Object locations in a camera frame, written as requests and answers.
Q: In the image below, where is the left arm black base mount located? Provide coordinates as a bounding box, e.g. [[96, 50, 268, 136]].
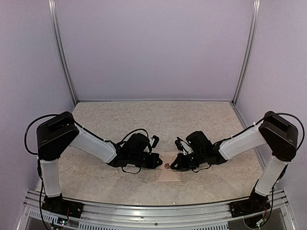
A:
[[42, 194, 84, 219]]

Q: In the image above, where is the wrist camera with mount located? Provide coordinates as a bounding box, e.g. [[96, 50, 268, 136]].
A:
[[150, 135, 160, 149], [175, 137, 193, 155]]

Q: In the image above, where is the left aluminium frame post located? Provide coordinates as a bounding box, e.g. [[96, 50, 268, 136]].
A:
[[48, 0, 79, 106]]

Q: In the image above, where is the aluminium frame post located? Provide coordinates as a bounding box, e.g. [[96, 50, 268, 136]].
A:
[[48, 0, 79, 106], [232, 0, 261, 107]]

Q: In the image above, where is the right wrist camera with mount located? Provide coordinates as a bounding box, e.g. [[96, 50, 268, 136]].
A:
[[175, 137, 193, 155]]

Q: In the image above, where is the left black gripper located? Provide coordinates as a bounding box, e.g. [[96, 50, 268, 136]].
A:
[[129, 153, 162, 169]]

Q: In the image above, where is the front aluminium rail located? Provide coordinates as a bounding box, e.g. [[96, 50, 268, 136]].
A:
[[17, 190, 297, 230]]

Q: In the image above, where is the cream envelope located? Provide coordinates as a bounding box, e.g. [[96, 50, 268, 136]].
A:
[[155, 152, 181, 183]]

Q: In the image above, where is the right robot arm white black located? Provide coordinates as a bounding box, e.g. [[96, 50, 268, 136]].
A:
[[170, 111, 303, 213]]

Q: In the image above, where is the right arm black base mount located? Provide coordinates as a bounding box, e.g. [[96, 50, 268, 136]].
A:
[[229, 189, 271, 218]]

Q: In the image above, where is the right aluminium frame post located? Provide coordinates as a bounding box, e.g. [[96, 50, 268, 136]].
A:
[[232, 0, 261, 107]]

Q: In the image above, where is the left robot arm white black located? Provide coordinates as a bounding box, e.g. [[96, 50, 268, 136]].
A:
[[25, 112, 163, 213]]

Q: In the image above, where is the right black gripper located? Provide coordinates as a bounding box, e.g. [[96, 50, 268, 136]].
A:
[[171, 150, 206, 171]]

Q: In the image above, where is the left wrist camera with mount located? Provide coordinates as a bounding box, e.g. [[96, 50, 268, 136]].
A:
[[150, 135, 160, 149]]

